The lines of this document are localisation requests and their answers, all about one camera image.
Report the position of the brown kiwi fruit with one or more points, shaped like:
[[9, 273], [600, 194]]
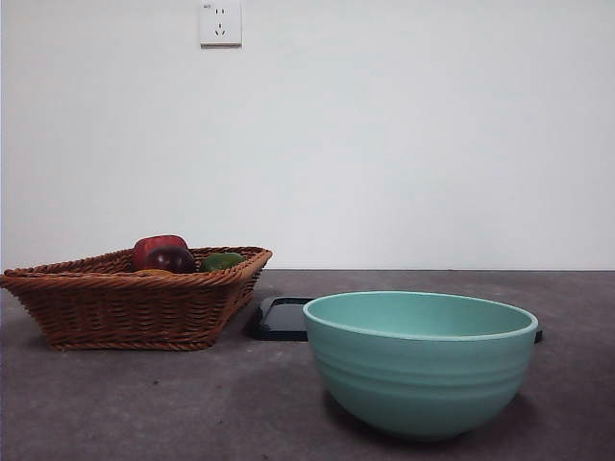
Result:
[[154, 272]]

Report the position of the teal ribbed bowl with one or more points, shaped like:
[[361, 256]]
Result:
[[418, 374]]

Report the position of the green avocado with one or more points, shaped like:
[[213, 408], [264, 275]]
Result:
[[221, 261]]

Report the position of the dark teal rectangular tray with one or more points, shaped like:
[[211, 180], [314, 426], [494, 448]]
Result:
[[278, 322]]

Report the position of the dark purple round fruit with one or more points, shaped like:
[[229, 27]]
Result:
[[170, 260]]

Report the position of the red apple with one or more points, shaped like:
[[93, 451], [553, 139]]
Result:
[[158, 242]]

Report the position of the brown wicker basket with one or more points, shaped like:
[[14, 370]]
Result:
[[120, 307]]

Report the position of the white wall socket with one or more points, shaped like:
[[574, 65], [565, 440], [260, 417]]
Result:
[[221, 24]]

